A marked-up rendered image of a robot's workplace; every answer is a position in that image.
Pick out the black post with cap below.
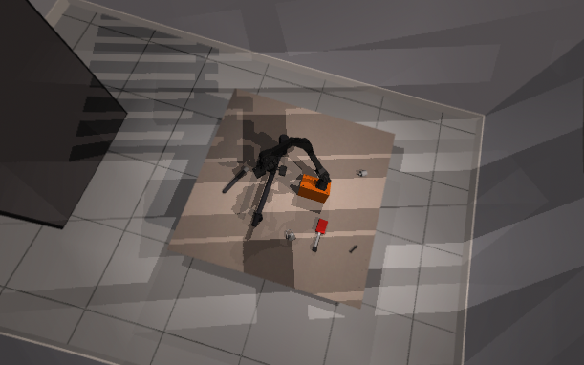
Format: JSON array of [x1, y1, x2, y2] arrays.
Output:
[[279, 134, 289, 155]]

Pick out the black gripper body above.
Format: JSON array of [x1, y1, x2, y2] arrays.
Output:
[[256, 161, 287, 176]]

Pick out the black metal rail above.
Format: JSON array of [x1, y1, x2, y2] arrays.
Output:
[[251, 154, 282, 227]]

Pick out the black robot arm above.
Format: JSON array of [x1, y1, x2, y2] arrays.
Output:
[[252, 137, 331, 191]]

